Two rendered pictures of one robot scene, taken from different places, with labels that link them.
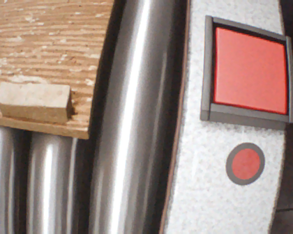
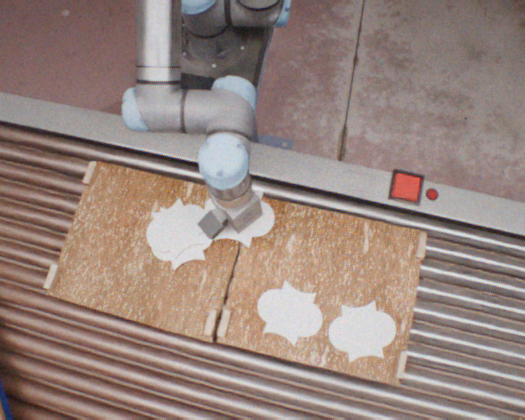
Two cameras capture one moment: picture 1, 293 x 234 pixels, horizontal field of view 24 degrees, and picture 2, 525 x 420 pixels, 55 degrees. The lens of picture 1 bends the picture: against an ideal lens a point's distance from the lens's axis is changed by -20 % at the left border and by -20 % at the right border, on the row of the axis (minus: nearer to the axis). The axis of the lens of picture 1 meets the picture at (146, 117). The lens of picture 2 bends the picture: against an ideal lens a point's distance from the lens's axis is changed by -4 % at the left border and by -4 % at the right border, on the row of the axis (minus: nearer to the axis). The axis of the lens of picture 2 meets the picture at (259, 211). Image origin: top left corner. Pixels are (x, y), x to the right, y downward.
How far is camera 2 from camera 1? 0.94 m
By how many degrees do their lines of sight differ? 24
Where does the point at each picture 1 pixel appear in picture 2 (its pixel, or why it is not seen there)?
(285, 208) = not seen: hidden behind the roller
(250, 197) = (442, 193)
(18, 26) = (387, 255)
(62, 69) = (407, 238)
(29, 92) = (422, 244)
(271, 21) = (383, 175)
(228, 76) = (409, 195)
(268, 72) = (407, 181)
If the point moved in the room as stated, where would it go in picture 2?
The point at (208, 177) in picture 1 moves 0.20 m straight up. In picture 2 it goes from (434, 205) to (459, 174)
